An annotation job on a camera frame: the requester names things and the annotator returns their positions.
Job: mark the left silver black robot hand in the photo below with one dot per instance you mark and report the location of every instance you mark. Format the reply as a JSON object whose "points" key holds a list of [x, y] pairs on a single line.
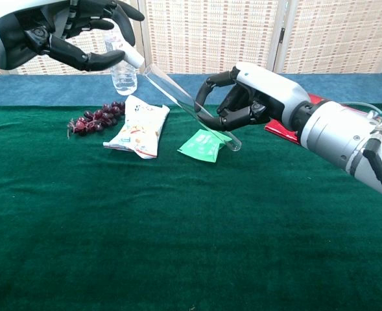
{"points": [[19, 35]]}

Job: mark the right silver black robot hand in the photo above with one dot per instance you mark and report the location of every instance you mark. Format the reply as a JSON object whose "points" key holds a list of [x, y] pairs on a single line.
{"points": [[268, 90]]}

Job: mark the clear glass test tube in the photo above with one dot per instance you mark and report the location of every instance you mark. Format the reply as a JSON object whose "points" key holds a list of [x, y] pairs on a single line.
{"points": [[168, 85]]}

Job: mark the white rubber stopper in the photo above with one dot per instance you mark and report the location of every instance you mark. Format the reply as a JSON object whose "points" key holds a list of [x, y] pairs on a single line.
{"points": [[134, 56]]}

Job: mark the red certificate book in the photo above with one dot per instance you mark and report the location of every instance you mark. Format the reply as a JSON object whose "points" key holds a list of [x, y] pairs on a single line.
{"points": [[279, 129]]}

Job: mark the blue table cloth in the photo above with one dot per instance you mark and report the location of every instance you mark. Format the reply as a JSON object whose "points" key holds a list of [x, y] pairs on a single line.
{"points": [[54, 89]]}

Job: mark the green small packet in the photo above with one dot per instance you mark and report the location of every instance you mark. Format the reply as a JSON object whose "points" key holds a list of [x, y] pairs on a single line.
{"points": [[200, 147]]}

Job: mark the clear plastic water bottle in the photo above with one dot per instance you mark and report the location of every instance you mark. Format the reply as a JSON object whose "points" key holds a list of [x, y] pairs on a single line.
{"points": [[124, 81]]}

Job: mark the bunch of purple grapes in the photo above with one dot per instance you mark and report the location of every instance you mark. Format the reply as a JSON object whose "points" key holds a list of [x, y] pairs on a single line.
{"points": [[96, 121]]}

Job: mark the white snack bag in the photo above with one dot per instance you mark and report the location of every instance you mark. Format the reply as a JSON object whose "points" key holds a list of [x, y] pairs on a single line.
{"points": [[138, 129]]}

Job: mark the dark green velvet cloth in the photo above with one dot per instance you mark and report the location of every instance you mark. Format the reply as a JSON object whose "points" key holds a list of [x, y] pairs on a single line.
{"points": [[145, 243]]}

